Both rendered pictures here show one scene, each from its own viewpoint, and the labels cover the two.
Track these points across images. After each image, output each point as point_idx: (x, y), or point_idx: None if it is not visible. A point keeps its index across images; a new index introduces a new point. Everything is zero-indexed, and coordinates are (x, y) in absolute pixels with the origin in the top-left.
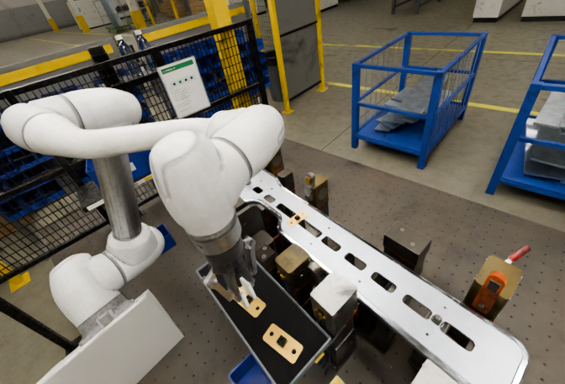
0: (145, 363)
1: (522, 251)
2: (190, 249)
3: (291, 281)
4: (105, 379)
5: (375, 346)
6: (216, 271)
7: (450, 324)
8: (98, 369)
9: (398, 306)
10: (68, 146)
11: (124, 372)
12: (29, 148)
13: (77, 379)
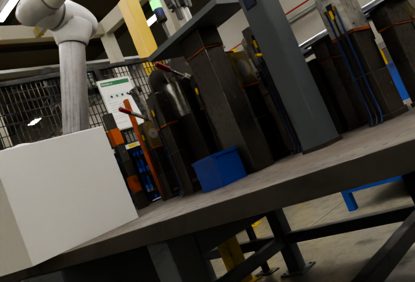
0: (96, 216)
1: None
2: (137, 213)
3: (233, 67)
4: (59, 198)
5: (352, 129)
6: None
7: (365, 15)
8: (55, 177)
9: (326, 34)
10: None
11: (76, 208)
12: None
13: (38, 171)
